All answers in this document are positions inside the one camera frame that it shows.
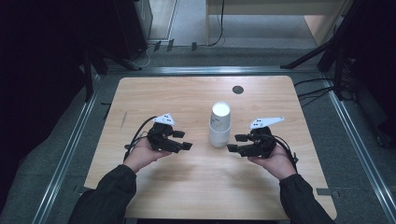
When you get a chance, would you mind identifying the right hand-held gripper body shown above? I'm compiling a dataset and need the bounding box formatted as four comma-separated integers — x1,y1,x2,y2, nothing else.
244,116,285,159

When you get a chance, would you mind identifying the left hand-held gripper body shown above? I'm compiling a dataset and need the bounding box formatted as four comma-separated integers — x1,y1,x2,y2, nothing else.
147,112,183,154

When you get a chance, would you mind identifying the stack of white paper cups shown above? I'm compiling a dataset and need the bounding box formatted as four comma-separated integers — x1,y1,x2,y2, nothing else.
208,101,233,148

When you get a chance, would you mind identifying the person's right hand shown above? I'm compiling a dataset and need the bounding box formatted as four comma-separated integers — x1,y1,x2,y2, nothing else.
247,144,298,181

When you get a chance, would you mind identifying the person's left hand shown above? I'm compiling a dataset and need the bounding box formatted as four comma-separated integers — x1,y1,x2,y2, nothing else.
123,136,172,174

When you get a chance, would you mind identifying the grey floor tape strip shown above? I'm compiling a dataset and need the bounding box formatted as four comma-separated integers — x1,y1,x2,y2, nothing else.
316,188,341,199

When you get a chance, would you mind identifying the black metal stand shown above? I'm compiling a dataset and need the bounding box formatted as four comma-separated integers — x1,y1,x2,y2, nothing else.
81,46,141,102

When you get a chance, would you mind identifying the black tripod stand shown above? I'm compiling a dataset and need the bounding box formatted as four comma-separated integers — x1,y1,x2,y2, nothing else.
279,0,365,102

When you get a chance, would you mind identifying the black computer tower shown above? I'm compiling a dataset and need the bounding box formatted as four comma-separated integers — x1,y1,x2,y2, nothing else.
113,0,153,62

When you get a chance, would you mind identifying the light wooden desk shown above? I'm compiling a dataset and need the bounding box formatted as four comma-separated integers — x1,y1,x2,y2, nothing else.
205,0,354,47

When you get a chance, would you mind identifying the dark curtain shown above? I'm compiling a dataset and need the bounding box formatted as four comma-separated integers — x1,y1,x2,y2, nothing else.
342,0,396,150
0,0,120,213

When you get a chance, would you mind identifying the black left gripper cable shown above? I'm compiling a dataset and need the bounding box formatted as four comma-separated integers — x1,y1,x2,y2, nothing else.
123,115,158,162

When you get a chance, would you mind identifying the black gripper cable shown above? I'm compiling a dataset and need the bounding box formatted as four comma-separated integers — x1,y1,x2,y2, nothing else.
270,133,300,174
123,115,158,162

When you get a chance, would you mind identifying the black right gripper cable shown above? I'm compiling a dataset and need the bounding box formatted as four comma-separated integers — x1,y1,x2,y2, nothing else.
270,133,300,174

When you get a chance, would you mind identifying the metal floor rail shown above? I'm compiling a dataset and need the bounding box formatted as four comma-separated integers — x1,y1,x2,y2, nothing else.
321,74,396,224
31,74,102,224
106,65,318,76

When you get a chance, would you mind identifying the black floor cable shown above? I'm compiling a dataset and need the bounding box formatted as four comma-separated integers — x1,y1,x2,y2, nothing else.
297,87,334,108
293,77,334,88

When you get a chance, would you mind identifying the white floor cable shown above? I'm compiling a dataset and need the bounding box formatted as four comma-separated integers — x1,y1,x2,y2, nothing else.
136,43,157,69

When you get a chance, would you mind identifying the black hanging cable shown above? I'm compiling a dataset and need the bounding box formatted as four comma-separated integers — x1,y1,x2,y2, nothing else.
207,0,226,48

